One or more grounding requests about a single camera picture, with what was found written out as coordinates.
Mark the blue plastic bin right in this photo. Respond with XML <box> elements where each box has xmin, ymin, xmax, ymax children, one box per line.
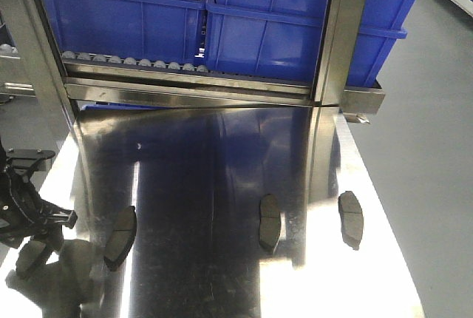
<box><xmin>205</xmin><ymin>0</ymin><xmax>415</xmax><ymax>87</ymax></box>

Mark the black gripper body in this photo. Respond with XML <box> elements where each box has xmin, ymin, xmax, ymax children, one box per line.
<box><xmin>1</xmin><ymin>148</ymin><xmax>77</xmax><ymax>248</ymax></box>

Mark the blue plastic bin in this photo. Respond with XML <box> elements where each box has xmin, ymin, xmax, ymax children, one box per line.
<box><xmin>42</xmin><ymin>0</ymin><xmax>205</xmax><ymax>64</ymax></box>
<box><xmin>205</xmin><ymin>0</ymin><xmax>415</xmax><ymax>87</ymax></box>

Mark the steel rack frame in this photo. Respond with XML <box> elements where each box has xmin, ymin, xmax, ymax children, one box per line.
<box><xmin>1</xmin><ymin>0</ymin><xmax>384</xmax><ymax>140</ymax></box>

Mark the blue plastic bin left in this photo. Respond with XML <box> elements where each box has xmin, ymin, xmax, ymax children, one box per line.
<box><xmin>42</xmin><ymin>0</ymin><xmax>205</xmax><ymax>64</ymax></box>

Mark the dark grey brake pad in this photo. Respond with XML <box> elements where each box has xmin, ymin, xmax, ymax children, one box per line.
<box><xmin>16</xmin><ymin>240</ymin><xmax>54</xmax><ymax>280</ymax></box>

